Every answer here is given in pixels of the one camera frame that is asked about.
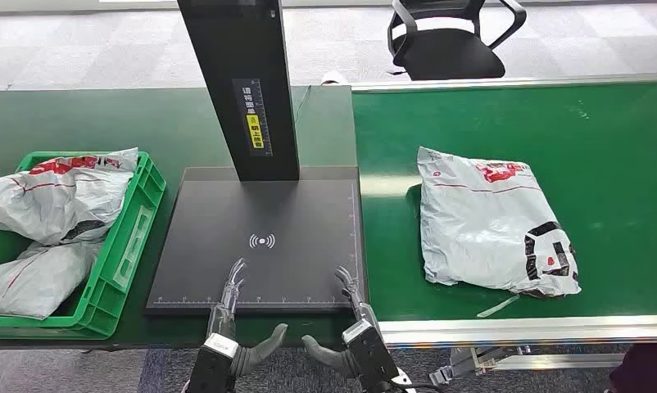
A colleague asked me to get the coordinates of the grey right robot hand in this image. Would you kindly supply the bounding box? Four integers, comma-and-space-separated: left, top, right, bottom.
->
301, 265, 383, 378

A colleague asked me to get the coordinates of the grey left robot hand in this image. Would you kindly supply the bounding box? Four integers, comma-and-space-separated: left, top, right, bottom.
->
206, 257, 289, 379

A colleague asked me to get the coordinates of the grey poly mailer package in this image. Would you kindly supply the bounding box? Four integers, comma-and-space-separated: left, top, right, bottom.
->
416, 146, 582, 319

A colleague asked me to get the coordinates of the black weighing device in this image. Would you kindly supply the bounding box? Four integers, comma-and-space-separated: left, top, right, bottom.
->
143, 0, 369, 317

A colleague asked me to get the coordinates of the green plastic basket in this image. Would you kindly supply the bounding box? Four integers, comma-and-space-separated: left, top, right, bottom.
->
0, 151, 167, 341

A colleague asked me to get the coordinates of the crumpled grey mailer bag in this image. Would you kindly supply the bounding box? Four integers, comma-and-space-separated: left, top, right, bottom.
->
0, 238, 104, 321

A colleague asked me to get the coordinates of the grey mailer with red print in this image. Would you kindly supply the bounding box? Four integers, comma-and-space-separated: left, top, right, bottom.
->
0, 147, 139, 246

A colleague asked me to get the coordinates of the green belt conveyor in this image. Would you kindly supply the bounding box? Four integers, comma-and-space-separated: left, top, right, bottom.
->
350, 73, 657, 348

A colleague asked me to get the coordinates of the dark maroon object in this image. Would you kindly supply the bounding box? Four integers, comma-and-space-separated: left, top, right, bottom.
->
609, 342, 657, 393

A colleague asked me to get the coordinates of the black office chair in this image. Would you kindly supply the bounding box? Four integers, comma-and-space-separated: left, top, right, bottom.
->
387, 0, 528, 81

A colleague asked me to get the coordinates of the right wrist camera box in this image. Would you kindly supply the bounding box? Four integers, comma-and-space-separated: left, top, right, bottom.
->
342, 319, 401, 393

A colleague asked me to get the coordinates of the aluminium conveyor support bracket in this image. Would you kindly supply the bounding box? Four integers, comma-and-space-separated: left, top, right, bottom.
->
428, 344, 628, 387

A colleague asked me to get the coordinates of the thin white cable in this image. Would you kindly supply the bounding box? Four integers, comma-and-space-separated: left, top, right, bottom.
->
292, 84, 312, 123

